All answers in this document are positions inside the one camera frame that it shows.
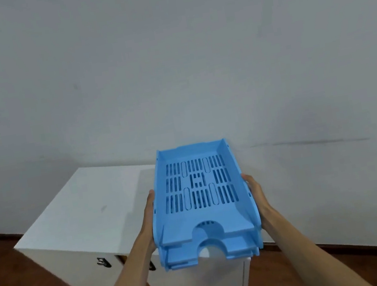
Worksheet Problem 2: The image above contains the person's right hand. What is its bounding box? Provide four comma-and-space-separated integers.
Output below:
241, 170, 280, 235

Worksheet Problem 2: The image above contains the person's left hand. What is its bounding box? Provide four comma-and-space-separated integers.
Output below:
129, 189, 165, 257

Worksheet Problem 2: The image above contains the blue plastic letter tray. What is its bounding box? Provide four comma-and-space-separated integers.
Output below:
156, 224, 261, 273
140, 134, 263, 250

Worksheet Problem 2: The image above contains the person's right forearm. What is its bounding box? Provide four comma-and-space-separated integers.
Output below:
261, 198, 374, 286

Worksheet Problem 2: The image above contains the white cabinet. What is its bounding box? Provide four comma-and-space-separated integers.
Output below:
3, 143, 256, 286

